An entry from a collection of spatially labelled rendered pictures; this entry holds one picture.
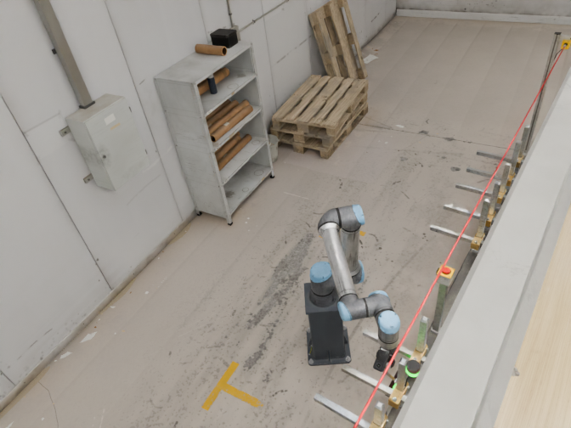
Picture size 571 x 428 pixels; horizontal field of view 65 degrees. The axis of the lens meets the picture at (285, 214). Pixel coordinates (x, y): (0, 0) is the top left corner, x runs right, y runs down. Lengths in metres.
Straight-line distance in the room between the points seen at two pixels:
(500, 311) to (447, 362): 0.12
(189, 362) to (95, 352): 0.81
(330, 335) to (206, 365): 1.01
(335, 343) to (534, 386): 1.37
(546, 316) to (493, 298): 2.08
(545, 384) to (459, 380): 1.93
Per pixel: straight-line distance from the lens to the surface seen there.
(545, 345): 2.70
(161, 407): 3.61
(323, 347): 3.39
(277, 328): 3.72
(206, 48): 4.33
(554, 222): 1.03
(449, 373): 0.65
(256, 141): 4.90
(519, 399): 2.49
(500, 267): 0.78
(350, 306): 2.07
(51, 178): 3.64
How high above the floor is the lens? 3.02
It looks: 40 degrees down
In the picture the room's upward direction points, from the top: 9 degrees counter-clockwise
